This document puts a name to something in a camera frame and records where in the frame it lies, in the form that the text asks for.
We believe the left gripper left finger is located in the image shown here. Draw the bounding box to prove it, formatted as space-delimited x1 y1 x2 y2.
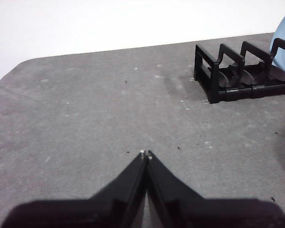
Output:
0 152 147 228

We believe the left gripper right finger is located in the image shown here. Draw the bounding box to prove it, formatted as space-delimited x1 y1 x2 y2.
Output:
146 150 285 228

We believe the black plate rack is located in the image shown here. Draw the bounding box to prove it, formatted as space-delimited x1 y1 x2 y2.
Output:
194 38 285 105

